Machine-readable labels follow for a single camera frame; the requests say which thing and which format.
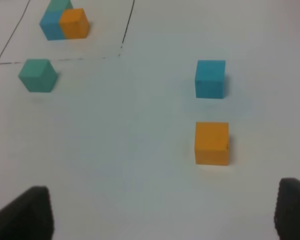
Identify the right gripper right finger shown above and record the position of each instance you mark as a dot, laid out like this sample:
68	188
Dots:
287	209

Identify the blue template block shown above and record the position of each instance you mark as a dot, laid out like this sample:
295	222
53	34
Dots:
50	25

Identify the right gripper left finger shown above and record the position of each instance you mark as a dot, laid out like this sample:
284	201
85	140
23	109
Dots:
28	217

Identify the green template block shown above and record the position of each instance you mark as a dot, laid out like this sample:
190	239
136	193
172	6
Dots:
59	5

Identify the orange template block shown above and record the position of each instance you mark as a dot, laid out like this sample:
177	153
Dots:
74	23

